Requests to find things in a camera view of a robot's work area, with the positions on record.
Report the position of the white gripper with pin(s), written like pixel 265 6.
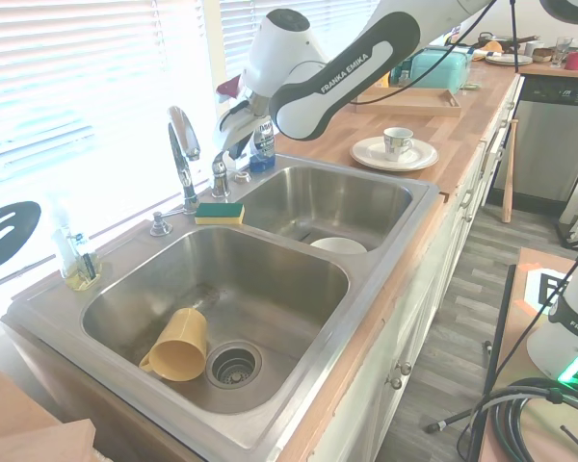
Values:
pixel 231 127

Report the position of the chrome sink faucet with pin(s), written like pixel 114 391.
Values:
pixel 183 139

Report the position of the blue dish soap bottle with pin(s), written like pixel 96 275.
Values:
pixel 261 151

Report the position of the yellow green sponge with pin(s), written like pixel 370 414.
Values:
pixel 219 213

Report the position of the chrome soap dispenser pump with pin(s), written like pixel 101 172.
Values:
pixel 160 225

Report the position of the narrow white window blind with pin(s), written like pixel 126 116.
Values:
pixel 241 38

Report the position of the white dinner plate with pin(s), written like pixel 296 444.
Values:
pixel 371 154

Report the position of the white bowl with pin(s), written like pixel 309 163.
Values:
pixel 339 246

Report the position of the stainless steel double sink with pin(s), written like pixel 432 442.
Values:
pixel 270 289

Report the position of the white teacup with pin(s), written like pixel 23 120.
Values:
pixel 395 144

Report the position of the wide white window blind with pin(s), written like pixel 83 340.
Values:
pixel 77 86

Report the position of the wooden serving tray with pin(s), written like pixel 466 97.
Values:
pixel 414 107

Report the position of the clear soap bottle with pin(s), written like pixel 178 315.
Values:
pixel 72 255

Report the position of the yellow soap dish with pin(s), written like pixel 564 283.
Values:
pixel 84 284

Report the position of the yellow plastic mug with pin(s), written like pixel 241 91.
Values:
pixel 178 349

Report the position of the metal sink drain strainer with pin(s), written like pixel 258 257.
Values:
pixel 233 365

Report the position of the teal bread box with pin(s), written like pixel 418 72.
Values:
pixel 443 72

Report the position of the white kitchen cabinets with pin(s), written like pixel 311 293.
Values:
pixel 414 313

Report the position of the black slotted spatula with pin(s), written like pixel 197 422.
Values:
pixel 7 233

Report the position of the round metal cabinet knob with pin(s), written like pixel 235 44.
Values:
pixel 394 382
pixel 404 368

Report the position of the stack of white plates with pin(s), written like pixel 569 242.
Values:
pixel 503 60

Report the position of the stainless steel dishwasher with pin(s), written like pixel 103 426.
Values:
pixel 544 139

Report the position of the black tripod pole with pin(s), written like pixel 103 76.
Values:
pixel 502 327

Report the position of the brown ceramic bowl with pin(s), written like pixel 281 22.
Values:
pixel 542 54

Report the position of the black white marker sheet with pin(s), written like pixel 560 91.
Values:
pixel 542 289

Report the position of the clear drinking glass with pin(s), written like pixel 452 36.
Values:
pixel 560 50

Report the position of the wooden cutting board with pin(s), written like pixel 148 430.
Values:
pixel 24 418

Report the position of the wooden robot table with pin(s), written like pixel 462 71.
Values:
pixel 520 346

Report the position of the red cup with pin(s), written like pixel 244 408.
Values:
pixel 576 61

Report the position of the red grey wrist camera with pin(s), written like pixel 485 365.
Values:
pixel 230 88

